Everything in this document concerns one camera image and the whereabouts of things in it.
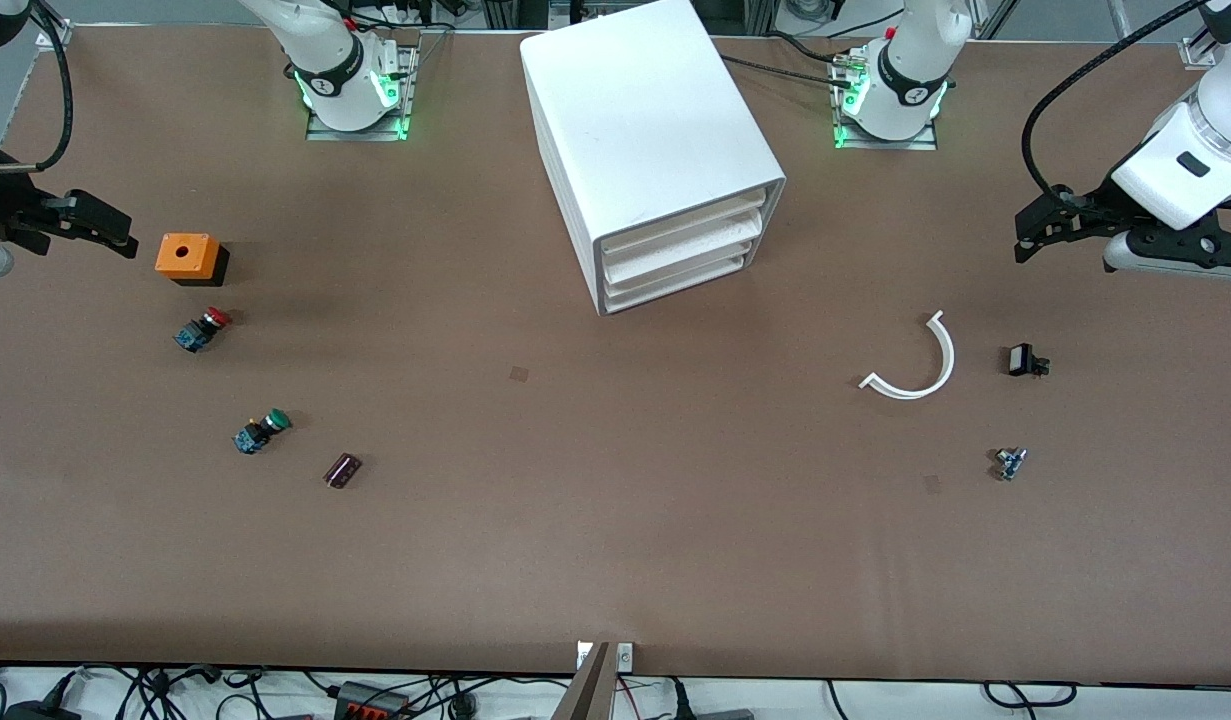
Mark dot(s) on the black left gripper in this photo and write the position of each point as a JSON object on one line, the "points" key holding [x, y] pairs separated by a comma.
{"points": [[1092, 205]]}

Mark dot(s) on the white plastic drawer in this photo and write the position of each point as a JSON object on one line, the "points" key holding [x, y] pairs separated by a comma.
{"points": [[695, 245], [685, 262], [695, 228], [680, 278]]}

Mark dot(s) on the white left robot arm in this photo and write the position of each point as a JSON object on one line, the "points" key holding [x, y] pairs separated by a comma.
{"points": [[1225, 110]]}

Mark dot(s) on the white drawer cabinet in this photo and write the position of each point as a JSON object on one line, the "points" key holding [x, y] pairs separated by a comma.
{"points": [[645, 120]]}

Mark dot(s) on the small chrome valve fitting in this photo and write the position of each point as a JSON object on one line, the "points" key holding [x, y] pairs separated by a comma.
{"points": [[1010, 463]]}

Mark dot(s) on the dark red cylindrical capacitor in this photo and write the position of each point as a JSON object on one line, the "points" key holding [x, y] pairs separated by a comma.
{"points": [[342, 470]]}

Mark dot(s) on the black power adapter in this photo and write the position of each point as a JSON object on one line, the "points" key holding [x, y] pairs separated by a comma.
{"points": [[35, 711]]}

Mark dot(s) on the black power strip red switches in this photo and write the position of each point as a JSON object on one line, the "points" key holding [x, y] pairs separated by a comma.
{"points": [[370, 700]]}

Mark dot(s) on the orange button enclosure box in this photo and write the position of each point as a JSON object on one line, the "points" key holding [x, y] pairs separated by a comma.
{"points": [[183, 255]]}

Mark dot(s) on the black switch with white face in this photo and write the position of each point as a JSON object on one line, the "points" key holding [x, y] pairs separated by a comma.
{"points": [[1023, 360]]}

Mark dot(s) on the red push button switch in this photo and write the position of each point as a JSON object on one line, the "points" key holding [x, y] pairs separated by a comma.
{"points": [[203, 330]]}

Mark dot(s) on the white curved plastic bracket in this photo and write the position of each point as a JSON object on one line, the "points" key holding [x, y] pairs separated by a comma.
{"points": [[949, 355]]}

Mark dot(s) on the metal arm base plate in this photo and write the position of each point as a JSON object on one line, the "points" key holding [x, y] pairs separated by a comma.
{"points": [[885, 144], [360, 132]]}

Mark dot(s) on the aluminium frame profile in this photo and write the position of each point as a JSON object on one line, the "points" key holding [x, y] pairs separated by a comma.
{"points": [[1215, 35]]}

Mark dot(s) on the green push button switch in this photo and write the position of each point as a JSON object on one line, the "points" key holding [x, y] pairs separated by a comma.
{"points": [[262, 431]]}

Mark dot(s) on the wooden post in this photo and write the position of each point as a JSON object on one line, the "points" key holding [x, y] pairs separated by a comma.
{"points": [[587, 685]]}

